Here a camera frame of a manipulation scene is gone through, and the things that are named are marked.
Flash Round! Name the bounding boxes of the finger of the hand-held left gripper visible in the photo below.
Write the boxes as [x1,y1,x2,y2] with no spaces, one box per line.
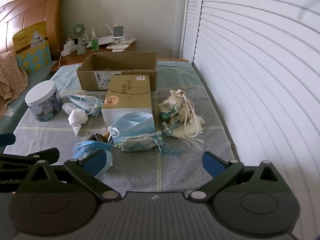
[0,148,60,167]
[0,133,16,146]

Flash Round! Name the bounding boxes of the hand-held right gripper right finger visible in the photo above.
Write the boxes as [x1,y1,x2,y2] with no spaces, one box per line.
[187,151,293,203]

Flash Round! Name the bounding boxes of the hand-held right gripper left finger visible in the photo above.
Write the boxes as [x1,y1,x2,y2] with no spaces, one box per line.
[15,151,122,203]

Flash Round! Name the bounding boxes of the blue face mask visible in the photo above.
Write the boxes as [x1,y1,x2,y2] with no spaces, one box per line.
[109,112,156,145]
[68,93,104,117]
[96,151,114,178]

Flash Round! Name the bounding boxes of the clear plastic bag bundle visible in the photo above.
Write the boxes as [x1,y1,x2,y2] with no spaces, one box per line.
[161,120,204,153]

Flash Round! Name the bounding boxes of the light blue tasselled sachet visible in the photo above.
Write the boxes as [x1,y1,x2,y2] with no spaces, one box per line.
[72,130,185,158]

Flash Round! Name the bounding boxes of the white plush toy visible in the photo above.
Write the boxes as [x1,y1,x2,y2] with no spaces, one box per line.
[62,102,89,137]

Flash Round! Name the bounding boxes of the white floral sachet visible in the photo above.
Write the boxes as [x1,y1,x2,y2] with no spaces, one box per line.
[158,89,205,128]

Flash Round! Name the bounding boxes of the cardboard box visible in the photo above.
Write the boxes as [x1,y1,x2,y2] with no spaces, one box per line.
[76,52,158,92]

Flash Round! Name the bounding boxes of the brown woven ornament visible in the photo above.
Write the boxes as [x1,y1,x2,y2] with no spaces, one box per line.
[88,130,112,143]

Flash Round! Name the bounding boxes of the grey checked blanket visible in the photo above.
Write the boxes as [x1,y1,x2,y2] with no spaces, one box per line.
[4,64,241,193]

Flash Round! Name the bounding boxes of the white-lidded clear jar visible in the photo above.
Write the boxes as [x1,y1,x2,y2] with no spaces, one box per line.
[25,80,63,122]

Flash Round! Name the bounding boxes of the brown floral cloth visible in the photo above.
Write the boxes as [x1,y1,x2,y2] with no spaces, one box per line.
[0,50,29,118]

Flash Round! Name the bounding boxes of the brown and white paper pack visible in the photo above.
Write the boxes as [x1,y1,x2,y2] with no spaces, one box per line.
[102,74,153,131]

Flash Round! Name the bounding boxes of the yellow and blue carton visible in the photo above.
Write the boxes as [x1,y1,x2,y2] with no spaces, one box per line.
[12,21,53,75]

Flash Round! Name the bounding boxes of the wooden nightstand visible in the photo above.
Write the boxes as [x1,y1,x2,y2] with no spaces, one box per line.
[51,41,138,74]

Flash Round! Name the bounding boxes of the white power strip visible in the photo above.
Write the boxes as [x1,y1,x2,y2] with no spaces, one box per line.
[61,37,78,56]

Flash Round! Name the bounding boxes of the white louvered doors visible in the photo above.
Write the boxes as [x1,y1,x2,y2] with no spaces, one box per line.
[179,0,320,207]

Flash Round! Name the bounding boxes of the white remote control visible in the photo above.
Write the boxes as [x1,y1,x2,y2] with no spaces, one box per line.
[106,44,129,51]

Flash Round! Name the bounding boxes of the white router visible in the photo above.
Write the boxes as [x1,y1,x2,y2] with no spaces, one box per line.
[86,24,136,48]

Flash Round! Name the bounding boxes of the small green desk fan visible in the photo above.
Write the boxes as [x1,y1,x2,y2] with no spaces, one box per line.
[70,22,87,55]

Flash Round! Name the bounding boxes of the wooden bed headboard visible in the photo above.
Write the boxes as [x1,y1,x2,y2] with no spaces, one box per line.
[0,0,68,55]

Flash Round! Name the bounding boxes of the phone on white stand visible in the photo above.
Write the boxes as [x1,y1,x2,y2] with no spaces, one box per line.
[113,22,126,46]

